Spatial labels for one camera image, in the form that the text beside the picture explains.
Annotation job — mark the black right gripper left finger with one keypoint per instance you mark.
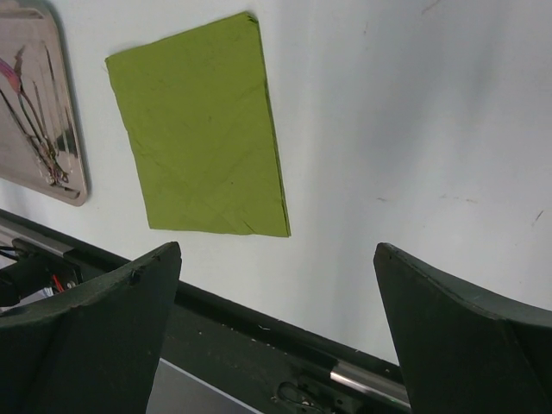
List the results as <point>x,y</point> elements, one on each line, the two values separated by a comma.
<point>94,348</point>

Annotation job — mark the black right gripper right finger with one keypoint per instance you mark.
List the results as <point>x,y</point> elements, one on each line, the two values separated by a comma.
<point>462,348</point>

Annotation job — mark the green paper napkin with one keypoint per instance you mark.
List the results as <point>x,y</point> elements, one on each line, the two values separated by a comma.
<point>197,111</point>

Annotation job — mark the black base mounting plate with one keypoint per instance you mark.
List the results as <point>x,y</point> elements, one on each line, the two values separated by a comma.
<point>263,362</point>

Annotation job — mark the silver metal tray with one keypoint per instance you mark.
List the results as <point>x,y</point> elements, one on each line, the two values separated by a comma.
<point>31,41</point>

